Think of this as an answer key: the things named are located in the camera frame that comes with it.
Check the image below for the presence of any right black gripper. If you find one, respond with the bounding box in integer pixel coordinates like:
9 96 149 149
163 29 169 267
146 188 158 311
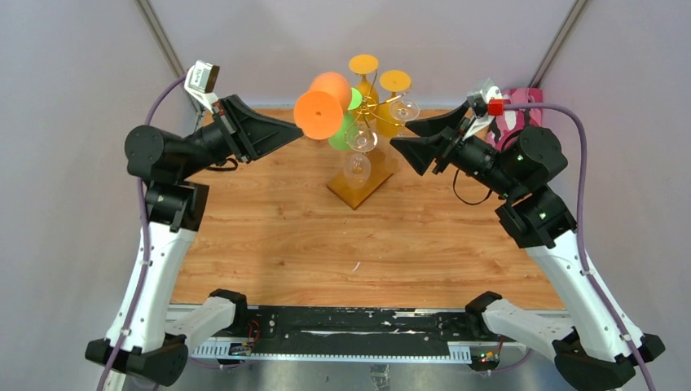
389 100 518 198

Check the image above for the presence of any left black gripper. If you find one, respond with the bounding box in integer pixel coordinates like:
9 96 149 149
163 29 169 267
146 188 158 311
178 95 302 180

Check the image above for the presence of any orange wine glass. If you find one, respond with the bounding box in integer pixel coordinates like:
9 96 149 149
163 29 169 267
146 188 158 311
293 72 352 140

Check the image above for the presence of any green wine glass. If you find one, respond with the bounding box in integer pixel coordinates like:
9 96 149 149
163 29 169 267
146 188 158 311
328 87 363 151

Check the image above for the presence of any gold wire glass rack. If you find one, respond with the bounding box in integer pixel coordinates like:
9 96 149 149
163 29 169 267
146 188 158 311
327 70 416 210

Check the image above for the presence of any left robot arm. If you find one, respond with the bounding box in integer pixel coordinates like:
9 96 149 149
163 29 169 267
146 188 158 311
85 95 303 387

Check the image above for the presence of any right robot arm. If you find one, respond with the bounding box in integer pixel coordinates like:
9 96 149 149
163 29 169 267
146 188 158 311
390 103 665 390

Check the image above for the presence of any right clear wine glass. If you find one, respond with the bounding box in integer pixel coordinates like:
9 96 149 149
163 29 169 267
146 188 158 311
385 99 421 174

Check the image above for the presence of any clear wine glass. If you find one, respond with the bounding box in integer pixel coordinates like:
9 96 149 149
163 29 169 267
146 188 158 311
342 122 378 189
385 99 421 174

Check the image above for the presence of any front clear wine glass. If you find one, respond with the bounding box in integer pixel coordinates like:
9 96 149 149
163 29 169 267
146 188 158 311
342 122 378 189

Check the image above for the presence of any right yellow wine glass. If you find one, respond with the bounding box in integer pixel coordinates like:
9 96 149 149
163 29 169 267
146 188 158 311
375 70 412 138

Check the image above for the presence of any yellow wine glass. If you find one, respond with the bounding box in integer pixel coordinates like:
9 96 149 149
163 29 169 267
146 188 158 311
375 70 412 138
349 54 379 103

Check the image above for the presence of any rear yellow wine glass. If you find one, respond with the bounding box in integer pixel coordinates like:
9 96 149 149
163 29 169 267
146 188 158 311
349 54 379 103

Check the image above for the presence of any pink camouflage cloth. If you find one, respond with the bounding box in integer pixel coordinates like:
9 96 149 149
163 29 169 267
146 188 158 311
485 87 544 151

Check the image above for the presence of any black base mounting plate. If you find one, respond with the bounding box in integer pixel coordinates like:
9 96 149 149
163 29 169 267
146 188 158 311
215 305 508 359

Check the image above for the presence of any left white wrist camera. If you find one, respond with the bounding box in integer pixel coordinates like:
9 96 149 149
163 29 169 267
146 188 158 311
183 60 220 111

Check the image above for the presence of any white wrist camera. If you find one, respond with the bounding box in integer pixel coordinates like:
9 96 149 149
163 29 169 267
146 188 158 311
463 78 504 140
183 60 220 111

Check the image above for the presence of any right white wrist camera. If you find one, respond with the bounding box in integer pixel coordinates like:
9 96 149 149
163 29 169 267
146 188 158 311
463 78 504 140

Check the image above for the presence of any aluminium frame rail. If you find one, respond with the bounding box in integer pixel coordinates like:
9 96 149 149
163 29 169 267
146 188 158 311
97 301 622 391

